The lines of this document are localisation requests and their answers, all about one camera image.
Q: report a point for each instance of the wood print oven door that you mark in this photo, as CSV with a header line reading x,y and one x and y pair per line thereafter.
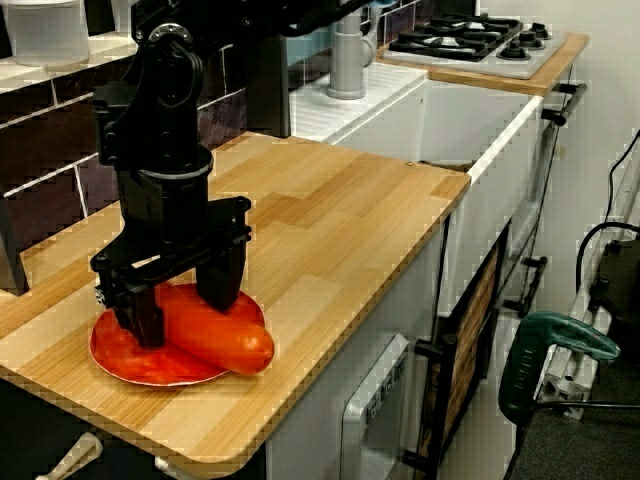
x,y
465,350

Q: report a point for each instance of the dark grey post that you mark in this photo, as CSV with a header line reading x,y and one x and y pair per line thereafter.
x,y
12,250

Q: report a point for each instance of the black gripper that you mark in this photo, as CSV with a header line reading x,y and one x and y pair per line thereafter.
x,y
170,220

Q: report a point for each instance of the white dishwasher panel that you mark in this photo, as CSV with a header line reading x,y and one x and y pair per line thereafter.
x,y
375,415

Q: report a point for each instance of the black equipment box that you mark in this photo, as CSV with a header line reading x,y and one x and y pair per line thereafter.
x,y
620,280

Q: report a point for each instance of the orange red toy sausage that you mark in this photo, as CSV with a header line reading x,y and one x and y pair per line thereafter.
x,y
220,335

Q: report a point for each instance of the large translucent plastic container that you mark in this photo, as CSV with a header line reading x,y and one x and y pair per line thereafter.
x,y
47,30

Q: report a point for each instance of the green power drill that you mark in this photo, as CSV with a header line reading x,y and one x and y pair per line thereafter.
x,y
530,355

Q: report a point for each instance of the aluminium profile rail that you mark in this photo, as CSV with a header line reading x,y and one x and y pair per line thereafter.
x,y
565,385

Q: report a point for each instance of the red round plate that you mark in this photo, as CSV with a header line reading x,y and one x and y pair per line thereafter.
x,y
130,360

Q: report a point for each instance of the white toy sink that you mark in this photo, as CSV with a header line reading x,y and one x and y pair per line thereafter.
x,y
450,120

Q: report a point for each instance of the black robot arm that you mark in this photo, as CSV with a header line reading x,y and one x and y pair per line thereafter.
x,y
165,100

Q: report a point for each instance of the grey toy faucet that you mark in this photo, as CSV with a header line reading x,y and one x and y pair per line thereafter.
x,y
347,65

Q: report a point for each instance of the black grey toy stove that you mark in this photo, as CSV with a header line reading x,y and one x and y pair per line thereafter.
x,y
475,42

